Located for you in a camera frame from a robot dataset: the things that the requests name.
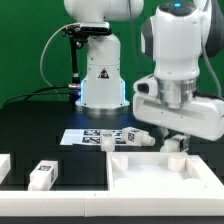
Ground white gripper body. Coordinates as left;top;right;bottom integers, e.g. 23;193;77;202
133;93;224;141

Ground white square tabletop part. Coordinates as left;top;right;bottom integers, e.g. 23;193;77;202
106;152;224;192

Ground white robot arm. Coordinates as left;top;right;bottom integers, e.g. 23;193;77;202
64;0;224;141

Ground sheet with fiducial tags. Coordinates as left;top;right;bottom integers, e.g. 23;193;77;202
60;129;126;145

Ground white U-shaped fence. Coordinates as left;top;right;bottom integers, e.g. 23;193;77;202
0;188;224;217

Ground white block at left edge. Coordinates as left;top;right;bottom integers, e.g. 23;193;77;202
0;154;11;184

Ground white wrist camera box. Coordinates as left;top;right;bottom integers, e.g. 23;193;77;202
133;74;158;97

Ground black camera stand pole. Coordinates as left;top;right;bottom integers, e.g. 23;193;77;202
70;37;80;103

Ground black camera on stand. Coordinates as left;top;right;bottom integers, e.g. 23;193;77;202
62;22;112;36

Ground black cables on table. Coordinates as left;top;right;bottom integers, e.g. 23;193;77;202
2;85;81;108

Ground grey camera cable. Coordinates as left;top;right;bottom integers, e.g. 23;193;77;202
39;23;76;101

